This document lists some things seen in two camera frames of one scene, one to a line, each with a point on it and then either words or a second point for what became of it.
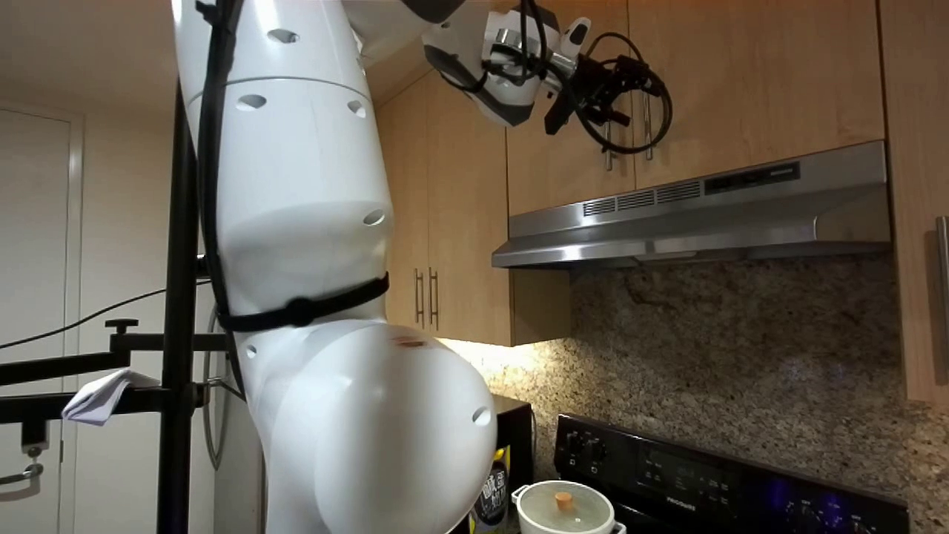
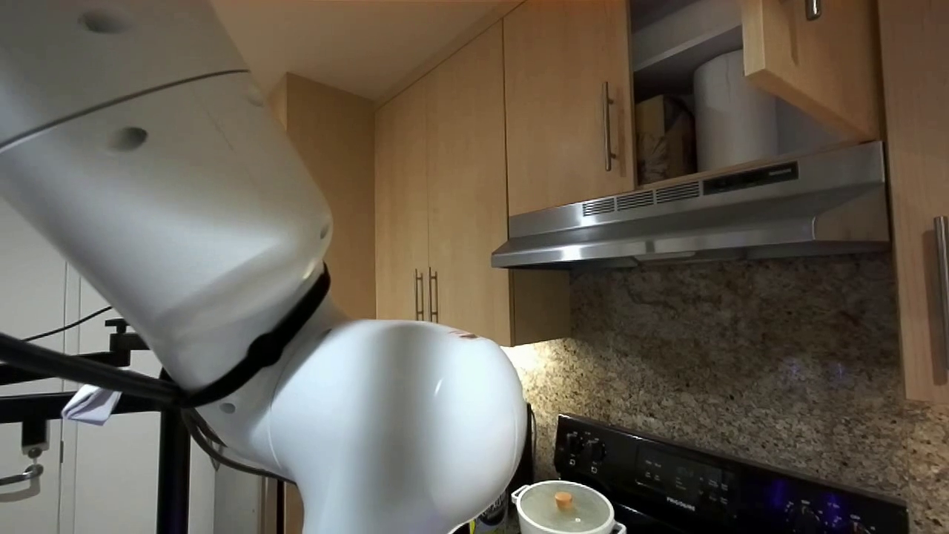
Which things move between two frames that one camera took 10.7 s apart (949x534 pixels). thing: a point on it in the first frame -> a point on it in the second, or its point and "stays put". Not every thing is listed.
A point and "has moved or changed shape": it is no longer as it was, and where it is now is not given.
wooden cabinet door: (761, 82) has moved or changed shape
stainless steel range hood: (805, 203) stays put
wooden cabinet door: (550, 170) stays put
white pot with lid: (563, 507) stays put
